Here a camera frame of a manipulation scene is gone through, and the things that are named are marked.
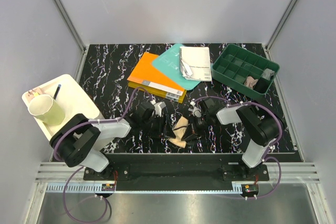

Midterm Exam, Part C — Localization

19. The white Canon safety booklet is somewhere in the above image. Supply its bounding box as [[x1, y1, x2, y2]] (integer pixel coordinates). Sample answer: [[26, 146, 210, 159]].
[[179, 46, 212, 82]]

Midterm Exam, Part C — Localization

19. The beige underwear navy trim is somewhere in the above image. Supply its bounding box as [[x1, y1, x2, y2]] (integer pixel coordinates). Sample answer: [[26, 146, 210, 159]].
[[168, 116, 188, 148]]

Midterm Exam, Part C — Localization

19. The pink rolled underwear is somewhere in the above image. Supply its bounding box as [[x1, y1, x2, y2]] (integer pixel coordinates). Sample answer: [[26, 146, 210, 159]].
[[244, 76, 258, 89]]

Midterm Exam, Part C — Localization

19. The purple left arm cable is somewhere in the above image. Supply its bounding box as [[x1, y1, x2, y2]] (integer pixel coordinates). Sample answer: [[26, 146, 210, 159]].
[[52, 87, 155, 221]]

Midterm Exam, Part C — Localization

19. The teal plastic board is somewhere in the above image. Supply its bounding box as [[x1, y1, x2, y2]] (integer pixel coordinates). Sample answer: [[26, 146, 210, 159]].
[[152, 44, 205, 90]]

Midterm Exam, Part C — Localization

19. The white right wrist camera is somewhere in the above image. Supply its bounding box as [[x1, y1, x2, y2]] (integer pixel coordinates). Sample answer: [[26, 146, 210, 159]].
[[188, 101, 202, 118]]

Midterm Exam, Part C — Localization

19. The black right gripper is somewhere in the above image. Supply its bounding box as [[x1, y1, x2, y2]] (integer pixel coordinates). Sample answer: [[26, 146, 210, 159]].
[[182, 113, 211, 142]]

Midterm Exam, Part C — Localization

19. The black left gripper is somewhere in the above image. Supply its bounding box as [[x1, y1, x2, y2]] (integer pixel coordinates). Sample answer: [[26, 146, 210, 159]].
[[141, 114, 175, 138]]

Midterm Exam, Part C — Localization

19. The yellow binder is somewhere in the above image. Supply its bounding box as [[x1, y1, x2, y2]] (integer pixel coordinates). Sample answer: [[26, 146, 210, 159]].
[[128, 81, 186, 103]]

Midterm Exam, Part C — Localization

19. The orange folder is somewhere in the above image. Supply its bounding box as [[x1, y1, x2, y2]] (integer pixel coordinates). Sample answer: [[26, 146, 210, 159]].
[[127, 52, 185, 96]]

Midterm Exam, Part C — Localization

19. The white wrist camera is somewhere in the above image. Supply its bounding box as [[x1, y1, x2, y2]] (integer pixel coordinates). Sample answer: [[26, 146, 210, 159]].
[[188, 101, 202, 118], [150, 100, 166, 117]]

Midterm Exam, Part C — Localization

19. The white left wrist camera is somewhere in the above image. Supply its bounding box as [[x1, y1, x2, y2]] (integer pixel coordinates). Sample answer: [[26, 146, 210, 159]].
[[150, 100, 166, 117]]

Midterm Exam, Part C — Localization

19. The cream plastic bin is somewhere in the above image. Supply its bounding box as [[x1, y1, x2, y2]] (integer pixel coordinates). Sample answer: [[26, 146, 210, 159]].
[[22, 74, 104, 140]]

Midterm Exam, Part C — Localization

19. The green paper cup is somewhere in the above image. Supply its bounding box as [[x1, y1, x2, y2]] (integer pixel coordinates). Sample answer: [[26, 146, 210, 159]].
[[28, 94, 65, 126]]

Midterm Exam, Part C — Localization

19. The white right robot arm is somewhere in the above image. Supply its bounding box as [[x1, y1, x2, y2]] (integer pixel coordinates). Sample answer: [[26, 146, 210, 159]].
[[182, 96, 285, 180]]

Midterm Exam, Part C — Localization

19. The blue black pen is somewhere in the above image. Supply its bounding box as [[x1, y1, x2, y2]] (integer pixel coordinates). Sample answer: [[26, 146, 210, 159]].
[[53, 84, 61, 100]]

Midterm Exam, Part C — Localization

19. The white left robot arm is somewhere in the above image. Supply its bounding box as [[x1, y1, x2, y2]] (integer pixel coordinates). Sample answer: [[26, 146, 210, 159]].
[[49, 102, 175, 180]]

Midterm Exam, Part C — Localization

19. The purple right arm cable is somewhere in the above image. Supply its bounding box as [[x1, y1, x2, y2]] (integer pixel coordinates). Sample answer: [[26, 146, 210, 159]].
[[190, 95, 286, 200]]

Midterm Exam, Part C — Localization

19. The grey underwear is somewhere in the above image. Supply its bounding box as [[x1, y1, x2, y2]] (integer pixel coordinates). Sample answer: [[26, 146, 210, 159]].
[[261, 68, 275, 80]]

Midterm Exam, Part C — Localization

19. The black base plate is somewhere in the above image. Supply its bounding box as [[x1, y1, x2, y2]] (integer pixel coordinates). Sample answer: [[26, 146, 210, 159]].
[[83, 153, 269, 194]]

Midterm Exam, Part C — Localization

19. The pink sticky note pad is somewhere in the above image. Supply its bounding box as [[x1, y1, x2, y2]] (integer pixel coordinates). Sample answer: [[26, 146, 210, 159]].
[[25, 87, 44, 103]]

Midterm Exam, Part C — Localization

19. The green compartment tray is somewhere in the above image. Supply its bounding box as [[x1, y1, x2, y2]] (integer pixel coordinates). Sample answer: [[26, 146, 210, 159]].
[[212, 44, 280, 100]]

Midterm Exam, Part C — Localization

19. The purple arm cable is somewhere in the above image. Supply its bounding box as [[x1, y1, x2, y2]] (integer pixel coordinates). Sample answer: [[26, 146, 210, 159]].
[[190, 95, 286, 200], [52, 87, 155, 221]]

